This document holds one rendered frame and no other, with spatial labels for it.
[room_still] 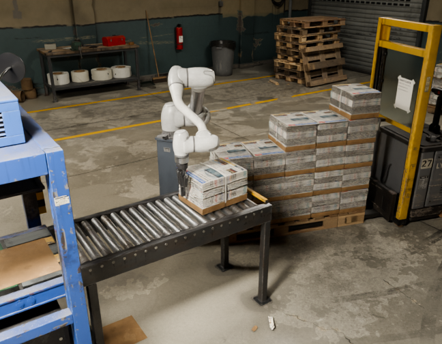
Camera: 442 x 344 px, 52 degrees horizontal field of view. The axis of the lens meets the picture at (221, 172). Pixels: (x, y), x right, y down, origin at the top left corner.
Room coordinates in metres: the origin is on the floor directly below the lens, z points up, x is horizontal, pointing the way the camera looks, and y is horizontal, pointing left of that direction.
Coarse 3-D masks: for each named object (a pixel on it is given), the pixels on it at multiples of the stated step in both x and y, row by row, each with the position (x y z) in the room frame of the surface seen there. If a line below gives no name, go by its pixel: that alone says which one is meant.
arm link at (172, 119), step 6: (168, 102) 3.60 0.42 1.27; (168, 108) 3.52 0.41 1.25; (174, 108) 3.52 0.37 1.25; (162, 114) 3.53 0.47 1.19; (168, 114) 3.50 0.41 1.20; (174, 114) 3.51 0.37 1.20; (180, 114) 3.52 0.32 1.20; (162, 120) 3.53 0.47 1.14; (168, 120) 3.50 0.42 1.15; (174, 120) 3.50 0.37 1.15; (180, 120) 3.51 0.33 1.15; (162, 126) 3.53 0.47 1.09; (168, 126) 3.50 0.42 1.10; (174, 126) 3.50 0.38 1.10; (180, 126) 3.53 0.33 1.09
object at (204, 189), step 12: (192, 168) 2.81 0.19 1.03; (204, 168) 2.82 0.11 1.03; (192, 180) 2.66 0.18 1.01; (204, 180) 2.63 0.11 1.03; (216, 180) 2.64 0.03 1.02; (180, 192) 2.79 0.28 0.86; (192, 192) 2.67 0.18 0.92; (204, 192) 2.59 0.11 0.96; (216, 192) 2.64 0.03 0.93; (204, 204) 2.59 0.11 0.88; (216, 204) 2.65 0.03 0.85
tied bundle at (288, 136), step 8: (272, 120) 3.92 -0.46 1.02; (272, 128) 3.90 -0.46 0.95; (280, 128) 3.74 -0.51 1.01; (288, 128) 3.63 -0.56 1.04; (296, 128) 3.65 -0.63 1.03; (304, 128) 3.67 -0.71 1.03; (312, 128) 3.69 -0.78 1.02; (272, 136) 3.89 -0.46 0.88; (280, 136) 3.73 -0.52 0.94; (288, 136) 3.63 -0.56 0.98; (296, 136) 3.65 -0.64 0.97; (304, 136) 3.68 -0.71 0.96; (312, 136) 3.70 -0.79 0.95; (288, 144) 3.63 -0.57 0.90; (296, 144) 3.65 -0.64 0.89; (304, 144) 3.68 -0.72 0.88
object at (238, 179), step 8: (216, 160) 2.95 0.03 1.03; (224, 160) 2.94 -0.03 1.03; (216, 168) 2.82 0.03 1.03; (224, 168) 2.82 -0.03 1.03; (232, 168) 2.82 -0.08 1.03; (240, 168) 2.82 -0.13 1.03; (232, 176) 2.72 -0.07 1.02; (240, 176) 2.76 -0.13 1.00; (232, 184) 2.72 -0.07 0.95; (240, 184) 2.76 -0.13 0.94; (232, 192) 2.73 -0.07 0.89; (240, 192) 2.77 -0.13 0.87
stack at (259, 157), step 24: (240, 144) 3.82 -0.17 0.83; (264, 144) 3.83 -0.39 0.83; (264, 168) 3.57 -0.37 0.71; (288, 168) 3.63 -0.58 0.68; (312, 168) 3.70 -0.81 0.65; (264, 192) 3.57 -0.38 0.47; (288, 192) 3.64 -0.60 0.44; (336, 192) 3.78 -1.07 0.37; (288, 216) 3.64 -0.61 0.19; (336, 216) 3.78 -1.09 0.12; (240, 240) 3.51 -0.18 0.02
